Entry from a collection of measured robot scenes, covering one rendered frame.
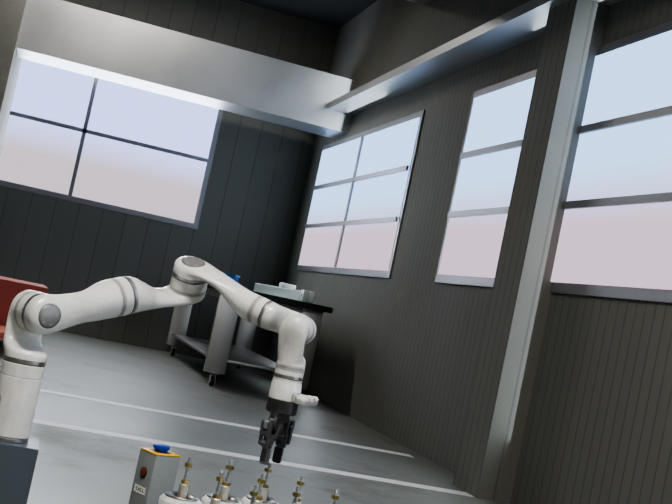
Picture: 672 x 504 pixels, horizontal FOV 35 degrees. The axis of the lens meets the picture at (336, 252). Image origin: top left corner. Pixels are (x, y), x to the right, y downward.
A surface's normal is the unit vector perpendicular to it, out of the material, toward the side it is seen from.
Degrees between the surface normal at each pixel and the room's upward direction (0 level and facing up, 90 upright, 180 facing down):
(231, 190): 90
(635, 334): 90
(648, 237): 90
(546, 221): 90
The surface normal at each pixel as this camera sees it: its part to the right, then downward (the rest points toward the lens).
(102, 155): 0.27, 0.00
